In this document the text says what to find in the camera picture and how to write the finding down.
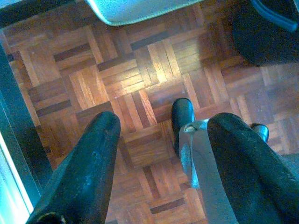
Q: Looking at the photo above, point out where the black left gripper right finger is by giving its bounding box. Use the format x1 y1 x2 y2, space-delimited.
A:
207 112 299 224

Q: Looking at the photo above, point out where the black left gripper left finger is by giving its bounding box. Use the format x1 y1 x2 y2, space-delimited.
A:
25 111 121 224

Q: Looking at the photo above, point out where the black round bin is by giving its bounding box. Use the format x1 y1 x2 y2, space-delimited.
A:
231 0 299 67

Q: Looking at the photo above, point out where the dark furniture frame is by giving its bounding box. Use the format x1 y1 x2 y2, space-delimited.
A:
0 44 54 224

